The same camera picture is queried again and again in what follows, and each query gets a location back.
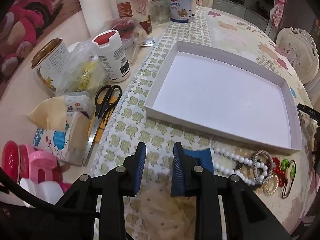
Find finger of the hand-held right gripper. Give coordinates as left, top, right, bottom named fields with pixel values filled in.
left=297, top=103, right=320, bottom=122

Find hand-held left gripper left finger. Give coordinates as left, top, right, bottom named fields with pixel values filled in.
left=29, top=142, right=147, bottom=240

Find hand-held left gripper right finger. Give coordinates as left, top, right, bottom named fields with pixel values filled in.
left=171, top=142, right=292, bottom=240

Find blue hair claw clip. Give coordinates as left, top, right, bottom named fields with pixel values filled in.
left=182, top=148, right=215, bottom=178

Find cream dotted scrunchie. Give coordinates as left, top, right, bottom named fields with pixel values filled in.
left=139, top=186, right=197, bottom=233

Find green bead bracelet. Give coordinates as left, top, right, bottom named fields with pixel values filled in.
left=280, top=159, right=289, bottom=178

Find grey braided hair ring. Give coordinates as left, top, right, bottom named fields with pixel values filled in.
left=251, top=150, right=274, bottom=183

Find black hair tie pink ornament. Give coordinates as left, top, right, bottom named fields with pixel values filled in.
left=281, top=160, right=297, bottom=199

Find white shallow box tray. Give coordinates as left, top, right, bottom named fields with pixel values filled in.
left=144, top=41, right=303, bottom=155

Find pearl spiral hair tie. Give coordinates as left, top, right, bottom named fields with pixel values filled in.
left=262, top=176, right=279, bottom=197

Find cream carved dining chair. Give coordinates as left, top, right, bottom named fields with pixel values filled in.
left=275, top=27, right=320, bottom=85

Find soft tissue pack blue print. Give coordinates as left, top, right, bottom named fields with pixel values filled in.
left=20, top=96, right=92, bottom=167

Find small white tissue packet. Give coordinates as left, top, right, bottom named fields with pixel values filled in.
left=61, top=91, right=91, bottom=119

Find quilted apple print tablecloth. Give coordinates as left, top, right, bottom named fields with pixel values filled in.
left=90, top=5, right=315, bottom=240

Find clear plastic bag yellow contents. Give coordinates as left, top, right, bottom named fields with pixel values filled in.
left=56, top=41, right=105, bottom=97

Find pink patterned hanging cloth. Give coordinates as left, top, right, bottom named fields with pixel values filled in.
left=269, top=0, right=288, bottom=28

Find white bottle red cap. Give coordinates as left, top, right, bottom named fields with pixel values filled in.
left=92, top=29, right=131, bottom=83

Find white kitchen cabinets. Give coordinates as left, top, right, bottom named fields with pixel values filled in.
left=212, top=0, right=270, bottom=28

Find tin can gold rim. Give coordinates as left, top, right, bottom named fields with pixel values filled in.
left=31, top=38, right=70, bottom=93

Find bag of red dates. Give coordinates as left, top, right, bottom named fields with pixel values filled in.
left=101, top=17, right=148, bottom=50

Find small empty glass jar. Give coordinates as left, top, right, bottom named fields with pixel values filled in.
left=150, top=0, right=171, bottom=26

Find glass jar yellow lid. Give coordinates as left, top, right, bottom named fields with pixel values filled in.
left=107, top=0, right=153, bottom=35

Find blue white milk powder can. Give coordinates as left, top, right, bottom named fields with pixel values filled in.
left=168, top=0, right=194, bottom=23

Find white paper towel roll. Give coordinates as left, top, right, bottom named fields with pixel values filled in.
left=77, top=0, right=119, bottom=37

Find black handled scissors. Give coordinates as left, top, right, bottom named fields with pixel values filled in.
left=82, top=84, right=123, bottom=168

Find red bead bracelet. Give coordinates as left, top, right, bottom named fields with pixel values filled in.
left=271, top=157, right=284, bottom=188

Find white bead necklace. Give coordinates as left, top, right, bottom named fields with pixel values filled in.
left=211, top=147, right=269, bottom=187

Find black cable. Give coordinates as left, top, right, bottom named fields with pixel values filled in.
left=0, top=166, right=103, bottom=218

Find pink bear wall poster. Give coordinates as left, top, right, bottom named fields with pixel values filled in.
left=0, top=0, right=83, bottom=80

